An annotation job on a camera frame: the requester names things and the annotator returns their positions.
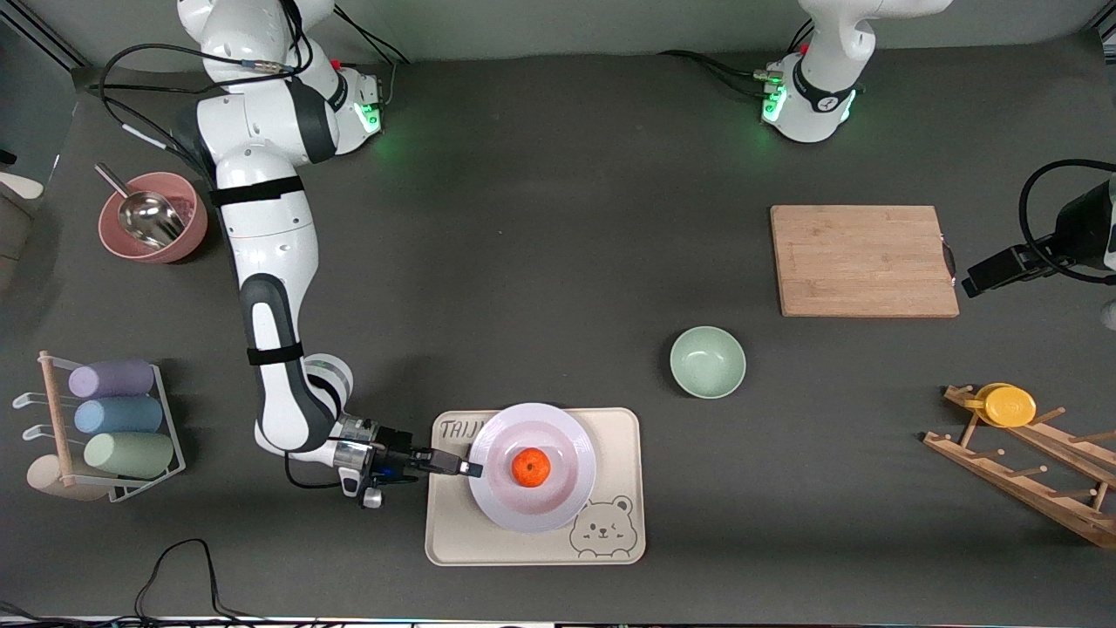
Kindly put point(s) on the pale green bowl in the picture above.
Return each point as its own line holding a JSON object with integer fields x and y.
{"x": 708, "y": 363}

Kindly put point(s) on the yellow mug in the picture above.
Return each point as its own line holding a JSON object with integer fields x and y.
{"x": 1007, "y": 406}

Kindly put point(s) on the cream bear print tray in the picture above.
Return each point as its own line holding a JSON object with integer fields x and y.
{"x": 488, "y": 545}

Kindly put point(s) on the white rounded object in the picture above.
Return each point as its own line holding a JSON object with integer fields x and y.
{"x": 19, "y": 185}

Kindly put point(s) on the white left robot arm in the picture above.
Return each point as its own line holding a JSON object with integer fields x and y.
{"x": 815, "y": 96}

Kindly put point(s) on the black metal frame bar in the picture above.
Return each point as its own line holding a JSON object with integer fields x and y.
{"x": 44, "y": 37}

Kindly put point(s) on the purple cup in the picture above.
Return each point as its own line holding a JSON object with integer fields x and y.
{"x": 112, "y": 379}

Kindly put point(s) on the pink bowl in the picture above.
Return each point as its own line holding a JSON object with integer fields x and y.
{"x": 187, "y": 240}

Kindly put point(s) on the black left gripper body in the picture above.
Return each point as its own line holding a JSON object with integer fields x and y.
{"x": 1079, "y": 228}

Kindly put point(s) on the wooden mug rack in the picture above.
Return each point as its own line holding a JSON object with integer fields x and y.
{"x": 1020, "y": 488}

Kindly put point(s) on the wooden cutting board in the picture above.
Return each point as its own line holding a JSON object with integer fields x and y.
{"x": 859, "y": 262}

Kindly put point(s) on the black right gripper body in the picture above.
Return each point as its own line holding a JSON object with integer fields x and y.
{"x": 399, "y": 442}

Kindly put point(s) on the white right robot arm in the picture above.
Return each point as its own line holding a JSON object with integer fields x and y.
{"x": 270, "y": 235}

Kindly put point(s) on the green cup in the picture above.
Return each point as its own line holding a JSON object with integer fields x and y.
{"x": 129, "y": 454}

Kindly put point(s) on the metal scoop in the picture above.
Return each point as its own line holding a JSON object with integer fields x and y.
{"x": 148, "y": 218}

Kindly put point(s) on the orange fruit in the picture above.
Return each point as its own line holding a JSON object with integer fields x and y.
{"x": 531, "y": 467}

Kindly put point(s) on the blue cup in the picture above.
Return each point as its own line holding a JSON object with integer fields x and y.
{"x": 119, "y": 415}

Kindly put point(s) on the beige cup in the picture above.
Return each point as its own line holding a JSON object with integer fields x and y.
{"x": 52, "y": 478}

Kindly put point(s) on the white round plate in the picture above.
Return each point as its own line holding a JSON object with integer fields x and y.
{"x": 562, "y": 506}

